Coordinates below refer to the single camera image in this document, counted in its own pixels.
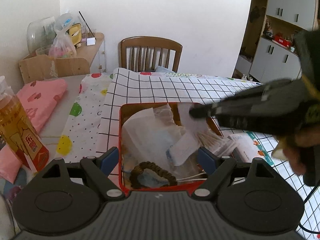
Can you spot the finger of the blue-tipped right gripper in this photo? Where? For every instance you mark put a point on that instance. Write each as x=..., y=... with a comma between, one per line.
x=267, y=108

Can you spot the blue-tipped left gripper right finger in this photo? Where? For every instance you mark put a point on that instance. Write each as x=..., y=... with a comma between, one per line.
x=219, y=171

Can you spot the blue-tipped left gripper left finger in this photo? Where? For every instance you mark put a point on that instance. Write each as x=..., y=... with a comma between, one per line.
x=96, y=171

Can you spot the cotton swab pack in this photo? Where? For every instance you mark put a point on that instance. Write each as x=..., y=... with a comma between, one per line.
x=219, y=146

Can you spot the brown hair scrunchie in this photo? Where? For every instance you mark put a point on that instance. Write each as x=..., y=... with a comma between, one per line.
x=148, y=175

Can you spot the white non-woven cloth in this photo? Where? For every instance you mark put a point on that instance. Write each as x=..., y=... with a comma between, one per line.
x=147, y=113

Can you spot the person's right hand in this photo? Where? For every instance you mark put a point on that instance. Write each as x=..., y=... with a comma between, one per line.
x=301, y=150

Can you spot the pink white tissue packet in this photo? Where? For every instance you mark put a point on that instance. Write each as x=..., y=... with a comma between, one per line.
x=183, y=149

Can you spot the red storage box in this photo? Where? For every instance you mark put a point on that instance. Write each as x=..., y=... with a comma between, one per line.
x=196, y=176

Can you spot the black grid white tablecloth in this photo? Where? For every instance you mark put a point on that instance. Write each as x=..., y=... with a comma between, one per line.
x=131, y=87

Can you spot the orange drink bottle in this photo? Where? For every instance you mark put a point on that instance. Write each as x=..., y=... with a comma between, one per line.
x=18, y=132

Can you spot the pink folded towel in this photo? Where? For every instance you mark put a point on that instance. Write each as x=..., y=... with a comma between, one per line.
x=38, y=98

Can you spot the light blue seat cushion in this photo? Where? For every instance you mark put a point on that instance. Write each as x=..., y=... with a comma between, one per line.
x=163, y=70

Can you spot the wooden side cabinet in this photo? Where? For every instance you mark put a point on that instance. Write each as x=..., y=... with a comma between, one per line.
x=92, y=58

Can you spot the cardboard box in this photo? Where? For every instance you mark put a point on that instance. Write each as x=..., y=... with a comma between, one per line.
x=43, y=67

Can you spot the wooden chair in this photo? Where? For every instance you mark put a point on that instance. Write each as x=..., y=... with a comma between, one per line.
x=146, y=53

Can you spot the clear plastic bag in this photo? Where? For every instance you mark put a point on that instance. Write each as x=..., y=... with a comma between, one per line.
x=63, y=46

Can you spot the small white box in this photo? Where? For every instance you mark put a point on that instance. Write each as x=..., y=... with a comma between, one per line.
x=91, y=41

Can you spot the yellow tissue holder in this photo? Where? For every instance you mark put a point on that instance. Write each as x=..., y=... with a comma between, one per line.
x=75, y=33

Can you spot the grey wooden wall cabinet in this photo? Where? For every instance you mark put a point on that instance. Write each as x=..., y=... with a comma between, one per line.
x=268, y=51

